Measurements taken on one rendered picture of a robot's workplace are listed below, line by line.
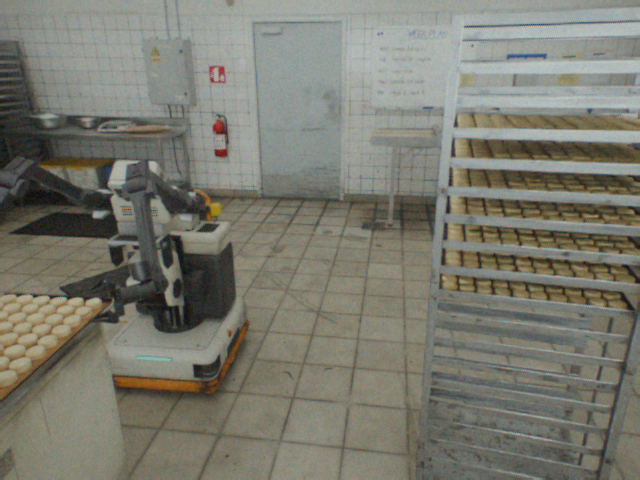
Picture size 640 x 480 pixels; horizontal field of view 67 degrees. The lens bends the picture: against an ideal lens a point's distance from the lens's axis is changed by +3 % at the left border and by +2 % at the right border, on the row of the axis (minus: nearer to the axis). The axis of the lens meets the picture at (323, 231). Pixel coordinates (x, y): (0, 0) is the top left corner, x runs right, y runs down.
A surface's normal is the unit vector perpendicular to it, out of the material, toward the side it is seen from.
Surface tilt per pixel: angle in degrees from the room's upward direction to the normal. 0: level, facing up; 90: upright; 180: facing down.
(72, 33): 90
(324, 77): 90
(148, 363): 90
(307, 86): 90
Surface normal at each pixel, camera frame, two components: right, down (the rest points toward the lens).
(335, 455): 0.00, -0.94
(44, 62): -0.14, 0.35
